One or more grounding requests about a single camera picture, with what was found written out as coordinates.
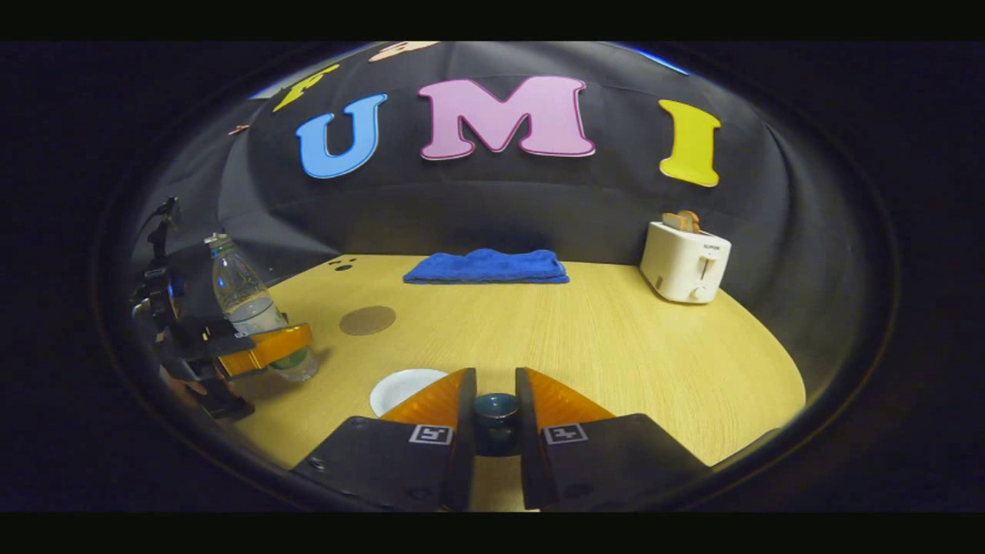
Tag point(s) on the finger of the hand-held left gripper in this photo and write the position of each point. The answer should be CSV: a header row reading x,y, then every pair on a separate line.
x,y
265,348

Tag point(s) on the clear plastic water bottle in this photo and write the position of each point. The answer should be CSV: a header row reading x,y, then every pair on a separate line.
x,y
242,296

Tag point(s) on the black backdrop cloth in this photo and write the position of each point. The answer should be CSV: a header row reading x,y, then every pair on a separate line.
x,y
492,208

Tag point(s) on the toast slices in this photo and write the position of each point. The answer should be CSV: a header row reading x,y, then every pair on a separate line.
x,y
682,221

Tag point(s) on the white teacup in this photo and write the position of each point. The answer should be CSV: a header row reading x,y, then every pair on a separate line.
x,y
400,388

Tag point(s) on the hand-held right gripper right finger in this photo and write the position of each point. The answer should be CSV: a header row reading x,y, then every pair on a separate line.
x,y
527,462

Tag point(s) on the white toaster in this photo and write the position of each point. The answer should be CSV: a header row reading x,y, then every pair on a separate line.
x,y
681,265

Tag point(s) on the folded blue towel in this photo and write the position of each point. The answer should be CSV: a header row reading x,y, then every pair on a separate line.
x,y
489,268

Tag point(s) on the round brown coaster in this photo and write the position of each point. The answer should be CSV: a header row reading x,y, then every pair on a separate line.
x,y
368,320

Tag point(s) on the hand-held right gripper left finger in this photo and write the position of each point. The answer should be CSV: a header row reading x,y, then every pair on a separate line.
x,y
465,454

